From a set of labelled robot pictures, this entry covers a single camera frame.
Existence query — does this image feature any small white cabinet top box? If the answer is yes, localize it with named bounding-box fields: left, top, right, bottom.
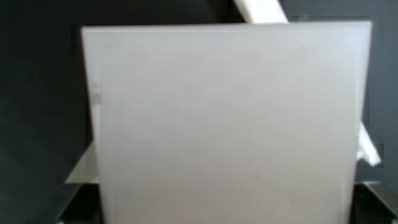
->
left=81, top=21, right=371, bottom=224

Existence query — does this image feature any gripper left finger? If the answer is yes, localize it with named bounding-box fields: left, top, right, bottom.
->
left=57, top=184, right=101, bottom=224

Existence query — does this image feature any white cabinet body box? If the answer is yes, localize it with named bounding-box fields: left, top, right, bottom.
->
left=65, top=125, right=380, bottom=184

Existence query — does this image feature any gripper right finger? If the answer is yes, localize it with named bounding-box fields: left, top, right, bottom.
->
left=352, top=182, right=398, bottom=224

